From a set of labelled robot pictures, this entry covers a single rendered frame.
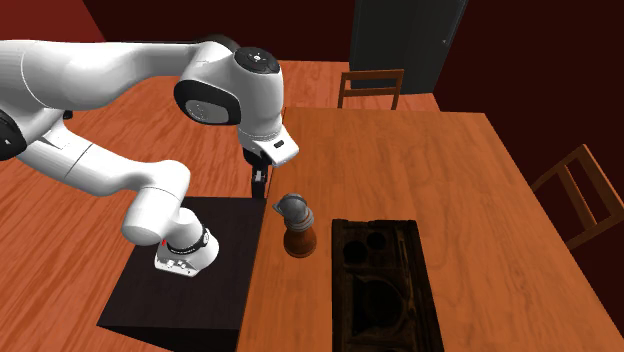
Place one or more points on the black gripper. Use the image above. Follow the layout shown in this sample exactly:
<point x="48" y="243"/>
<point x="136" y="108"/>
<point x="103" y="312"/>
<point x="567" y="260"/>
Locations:
<point x="253" y="158"/>

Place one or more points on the brown and grey pepper mill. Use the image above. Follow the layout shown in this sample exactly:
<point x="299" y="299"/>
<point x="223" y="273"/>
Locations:
<point x="298" y="229"/>

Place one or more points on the wooden chair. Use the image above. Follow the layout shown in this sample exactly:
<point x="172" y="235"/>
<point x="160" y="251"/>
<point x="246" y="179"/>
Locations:
<point x="370" y="88"/>
<point x="585" y="195"/>

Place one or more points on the dark grey door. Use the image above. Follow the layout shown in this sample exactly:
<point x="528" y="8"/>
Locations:
<point x="404" y="39"/>

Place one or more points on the wooden dining table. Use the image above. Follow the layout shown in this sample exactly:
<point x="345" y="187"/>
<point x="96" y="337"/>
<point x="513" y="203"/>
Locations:
<point x="487" y="234"/>

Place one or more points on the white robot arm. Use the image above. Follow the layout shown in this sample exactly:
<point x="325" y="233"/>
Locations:
<point x="97" y="73"/>

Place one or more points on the dark wooden speaker box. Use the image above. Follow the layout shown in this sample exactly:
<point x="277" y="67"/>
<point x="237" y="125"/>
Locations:
<point x="382" y="292"/>

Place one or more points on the dark robot stand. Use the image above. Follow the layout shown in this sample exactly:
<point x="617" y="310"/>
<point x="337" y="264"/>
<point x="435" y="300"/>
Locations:
<point x="204" y="302"/>

